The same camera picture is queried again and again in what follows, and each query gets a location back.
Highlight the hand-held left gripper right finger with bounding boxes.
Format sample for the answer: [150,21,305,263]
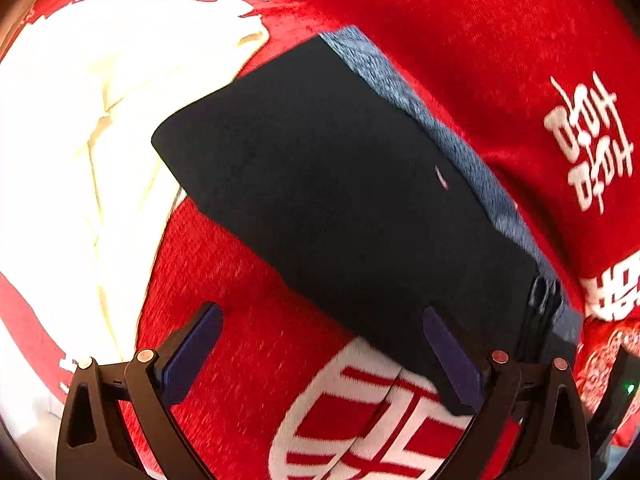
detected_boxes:
[423,306,593,480]

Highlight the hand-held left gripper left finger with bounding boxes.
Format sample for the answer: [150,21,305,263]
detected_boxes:
[55,302,224,480]

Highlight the black pants with blue trim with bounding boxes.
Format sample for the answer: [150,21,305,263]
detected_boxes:
[151,25,584,413]

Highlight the cream cloth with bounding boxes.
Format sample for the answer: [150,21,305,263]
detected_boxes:
[0,0,272,363]

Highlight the red printed blanket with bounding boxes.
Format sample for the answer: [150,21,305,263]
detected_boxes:
[0,0,640,480]

